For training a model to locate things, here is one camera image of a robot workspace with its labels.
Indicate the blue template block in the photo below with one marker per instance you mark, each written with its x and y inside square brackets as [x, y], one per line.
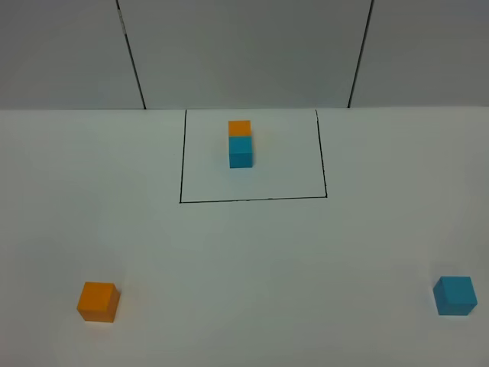
[240, 151]

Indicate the orange template block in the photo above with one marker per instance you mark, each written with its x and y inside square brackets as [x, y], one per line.
[239, 128]

